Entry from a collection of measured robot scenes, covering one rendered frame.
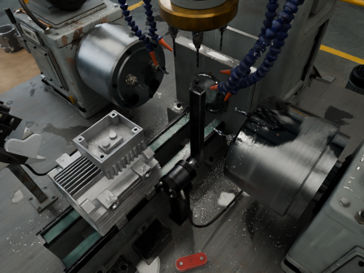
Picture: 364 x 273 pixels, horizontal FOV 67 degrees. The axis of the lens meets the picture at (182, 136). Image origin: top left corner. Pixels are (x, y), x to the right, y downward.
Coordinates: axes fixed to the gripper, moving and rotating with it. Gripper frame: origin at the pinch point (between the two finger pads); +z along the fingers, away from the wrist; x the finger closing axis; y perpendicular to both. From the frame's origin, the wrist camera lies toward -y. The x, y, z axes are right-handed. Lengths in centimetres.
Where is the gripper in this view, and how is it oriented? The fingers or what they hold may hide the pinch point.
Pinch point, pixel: (31, 155)
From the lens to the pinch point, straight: 63.1
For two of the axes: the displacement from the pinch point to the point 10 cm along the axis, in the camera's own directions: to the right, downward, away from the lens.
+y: 5.5, -8.4, 0.2
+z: 3.6, 2.6, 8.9
